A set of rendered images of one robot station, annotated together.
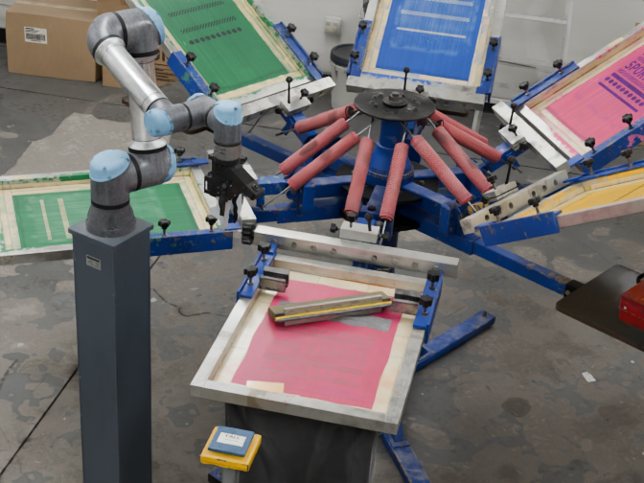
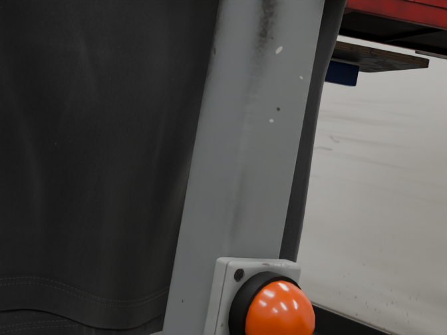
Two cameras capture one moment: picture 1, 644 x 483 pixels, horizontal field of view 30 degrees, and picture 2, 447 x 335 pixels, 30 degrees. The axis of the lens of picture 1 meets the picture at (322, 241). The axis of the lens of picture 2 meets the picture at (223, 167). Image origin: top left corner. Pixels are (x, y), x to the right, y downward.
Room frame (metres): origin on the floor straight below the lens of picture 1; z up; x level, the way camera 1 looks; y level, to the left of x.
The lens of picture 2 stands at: (2.24, 0.55, 0.74)
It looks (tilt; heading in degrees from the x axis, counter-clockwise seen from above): 3 degrees down; 308
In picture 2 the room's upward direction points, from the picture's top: 10 degrees clockwise
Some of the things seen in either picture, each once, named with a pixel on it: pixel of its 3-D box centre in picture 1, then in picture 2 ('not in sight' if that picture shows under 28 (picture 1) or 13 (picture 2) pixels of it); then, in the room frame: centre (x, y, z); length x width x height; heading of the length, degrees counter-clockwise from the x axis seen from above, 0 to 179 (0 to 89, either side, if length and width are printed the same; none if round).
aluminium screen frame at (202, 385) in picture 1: (324, 333); not in sight; (3.03, -0.03, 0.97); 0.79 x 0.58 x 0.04; 169
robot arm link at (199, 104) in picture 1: (201, 112); not in sight; (3.04, 0.35, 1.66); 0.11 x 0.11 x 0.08; 41
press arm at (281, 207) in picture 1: (224, 218); not in sight; (3.87, 0.36, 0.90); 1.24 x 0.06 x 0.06; 109
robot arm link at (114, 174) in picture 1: (111, 175); not in sight; (3.20, 0.64, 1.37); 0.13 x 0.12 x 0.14; 131
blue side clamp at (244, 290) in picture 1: (257, 278); not in sight; (3.32, 0.20, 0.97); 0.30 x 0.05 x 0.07; 169
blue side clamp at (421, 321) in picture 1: (427, 308); not in sight; (3.22, -0.35, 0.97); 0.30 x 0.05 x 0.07; 169
